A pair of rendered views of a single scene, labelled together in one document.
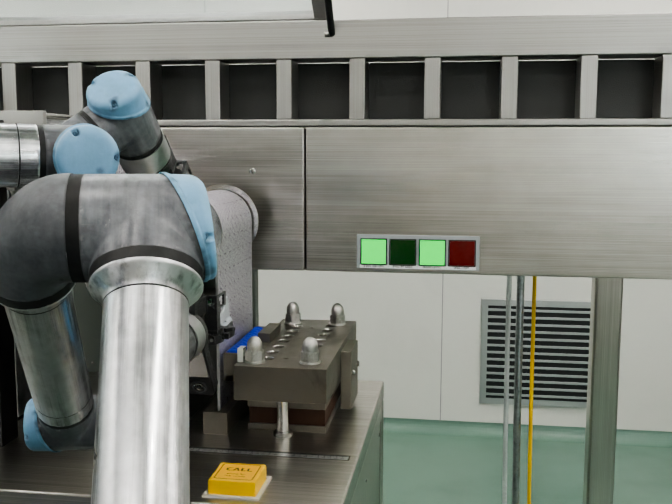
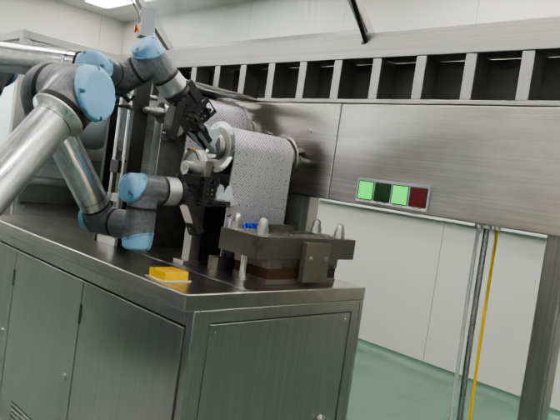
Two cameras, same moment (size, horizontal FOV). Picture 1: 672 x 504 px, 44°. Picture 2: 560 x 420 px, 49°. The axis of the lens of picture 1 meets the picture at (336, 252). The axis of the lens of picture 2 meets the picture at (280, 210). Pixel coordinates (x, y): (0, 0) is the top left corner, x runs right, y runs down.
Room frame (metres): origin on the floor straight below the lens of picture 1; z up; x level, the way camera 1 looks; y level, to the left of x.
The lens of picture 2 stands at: (0.10, -0.96, 1.19)
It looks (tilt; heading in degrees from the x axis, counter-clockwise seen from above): 3 degrees down; 37
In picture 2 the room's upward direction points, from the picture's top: 8 degrees clockwise
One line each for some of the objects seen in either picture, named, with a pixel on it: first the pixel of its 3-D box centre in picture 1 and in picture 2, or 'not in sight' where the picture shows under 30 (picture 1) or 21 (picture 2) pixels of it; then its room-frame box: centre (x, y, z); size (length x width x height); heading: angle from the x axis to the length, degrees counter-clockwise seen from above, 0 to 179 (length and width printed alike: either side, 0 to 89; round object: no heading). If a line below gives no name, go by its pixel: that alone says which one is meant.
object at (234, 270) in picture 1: (235, 298); (258, 198); (1.53, 0.19, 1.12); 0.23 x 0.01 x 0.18; 171
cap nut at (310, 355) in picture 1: (310, 349); (262, 226); (1.38, 0.04, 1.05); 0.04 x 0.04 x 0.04
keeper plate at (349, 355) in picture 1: (350, 373); (315, 262); (1.55, -0.03, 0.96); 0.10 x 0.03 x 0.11; 171
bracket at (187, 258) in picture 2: not in sight; (192, 212); (1.38, 0.31, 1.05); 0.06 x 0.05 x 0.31; 171
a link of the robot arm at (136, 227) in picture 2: not in sight; (133, 227); (1.14, 0.26, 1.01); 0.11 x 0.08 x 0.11; 99
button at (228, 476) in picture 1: (237, 479); (168, 273); (1.16, 0.14, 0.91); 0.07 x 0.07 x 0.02; 81
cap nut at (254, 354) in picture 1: (254, 349); (237, 220); (1.39, 0.14, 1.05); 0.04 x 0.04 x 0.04
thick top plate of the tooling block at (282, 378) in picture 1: (302, 355); (290, 243); (1.55, 0.06, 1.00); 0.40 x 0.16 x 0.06; 171
